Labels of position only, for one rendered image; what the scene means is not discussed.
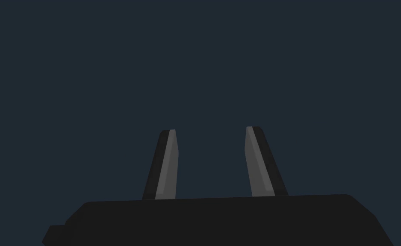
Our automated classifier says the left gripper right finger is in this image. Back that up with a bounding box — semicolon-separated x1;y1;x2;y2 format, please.
244;126;289;198

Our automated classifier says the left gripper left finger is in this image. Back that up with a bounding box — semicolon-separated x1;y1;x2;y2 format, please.
142;129;180;200

